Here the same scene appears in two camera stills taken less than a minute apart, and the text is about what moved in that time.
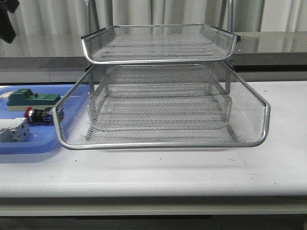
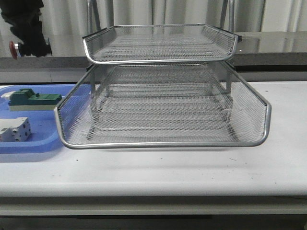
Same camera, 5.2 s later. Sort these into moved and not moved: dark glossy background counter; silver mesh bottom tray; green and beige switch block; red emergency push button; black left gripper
Moved: red emergency push button; black left gripper
Not moved: dark glossy background counter; green and beige switch block; silver mesh bottom tray
